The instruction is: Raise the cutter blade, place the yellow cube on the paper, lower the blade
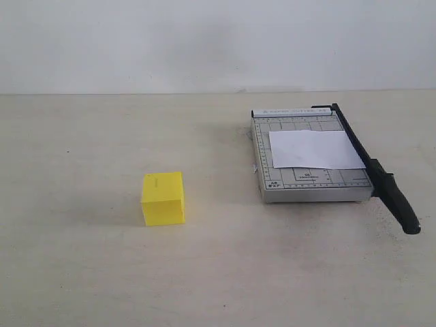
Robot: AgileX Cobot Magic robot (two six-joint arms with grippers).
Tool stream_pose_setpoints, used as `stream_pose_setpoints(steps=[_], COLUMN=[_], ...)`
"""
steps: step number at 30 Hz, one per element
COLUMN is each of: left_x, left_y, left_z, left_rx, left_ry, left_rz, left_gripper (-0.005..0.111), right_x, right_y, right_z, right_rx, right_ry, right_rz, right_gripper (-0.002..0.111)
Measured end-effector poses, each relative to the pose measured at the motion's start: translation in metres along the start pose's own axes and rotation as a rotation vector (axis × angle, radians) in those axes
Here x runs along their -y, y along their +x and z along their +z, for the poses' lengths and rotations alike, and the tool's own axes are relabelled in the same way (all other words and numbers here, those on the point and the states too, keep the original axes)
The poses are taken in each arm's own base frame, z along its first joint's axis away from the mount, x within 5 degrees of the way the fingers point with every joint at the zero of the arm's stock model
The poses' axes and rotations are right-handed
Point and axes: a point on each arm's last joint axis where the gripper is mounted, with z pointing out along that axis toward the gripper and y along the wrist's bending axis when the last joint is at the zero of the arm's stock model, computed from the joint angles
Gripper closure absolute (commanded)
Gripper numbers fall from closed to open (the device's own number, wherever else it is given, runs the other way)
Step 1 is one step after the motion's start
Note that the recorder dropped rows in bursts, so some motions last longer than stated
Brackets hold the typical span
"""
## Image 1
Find yellow cube block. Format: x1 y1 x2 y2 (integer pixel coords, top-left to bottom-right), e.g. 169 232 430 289
140 172 185 226

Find white paper sheet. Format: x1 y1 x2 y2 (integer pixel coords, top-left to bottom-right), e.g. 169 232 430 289
268 130 365 170

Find black cutter blade arm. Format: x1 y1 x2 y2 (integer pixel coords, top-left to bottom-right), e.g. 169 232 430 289
311 103 421 235

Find grey paper cutter base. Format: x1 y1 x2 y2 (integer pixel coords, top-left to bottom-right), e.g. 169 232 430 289
251 106 373 203

